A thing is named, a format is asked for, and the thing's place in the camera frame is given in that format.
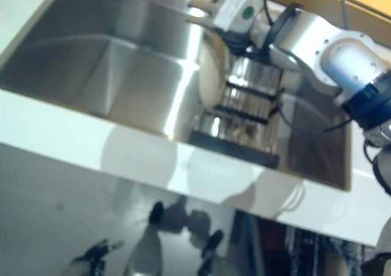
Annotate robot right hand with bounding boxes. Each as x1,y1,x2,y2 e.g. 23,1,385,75
186,0,265,34

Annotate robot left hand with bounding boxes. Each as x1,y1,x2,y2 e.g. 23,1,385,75
71,238,125,276

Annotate white glossy cabinet front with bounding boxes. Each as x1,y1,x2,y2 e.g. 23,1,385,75
0,141,245,276

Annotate black roll-up drying rack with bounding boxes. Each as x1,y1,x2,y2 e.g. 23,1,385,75
188,56,287,169

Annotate stainless steel sink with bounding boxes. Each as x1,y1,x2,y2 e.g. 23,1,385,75
0,0,353,193

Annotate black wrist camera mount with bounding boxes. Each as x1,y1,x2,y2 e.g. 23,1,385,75
224,28,256,56

